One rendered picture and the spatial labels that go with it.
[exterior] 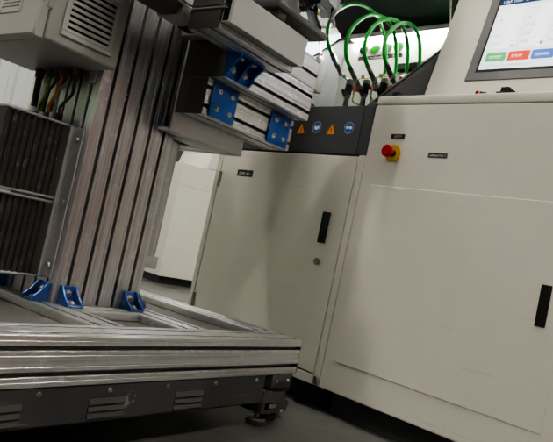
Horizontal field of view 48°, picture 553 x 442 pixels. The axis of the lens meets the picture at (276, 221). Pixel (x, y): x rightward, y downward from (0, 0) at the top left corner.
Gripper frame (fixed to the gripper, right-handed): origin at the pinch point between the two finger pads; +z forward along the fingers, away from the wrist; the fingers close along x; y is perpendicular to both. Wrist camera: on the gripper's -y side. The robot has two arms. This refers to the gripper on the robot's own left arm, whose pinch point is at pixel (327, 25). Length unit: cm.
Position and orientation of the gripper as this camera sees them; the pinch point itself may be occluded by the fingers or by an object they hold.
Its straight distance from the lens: 237.7
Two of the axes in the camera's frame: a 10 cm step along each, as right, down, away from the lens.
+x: 5.7, -1.4, -8.1
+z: 5.0, 8.4, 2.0
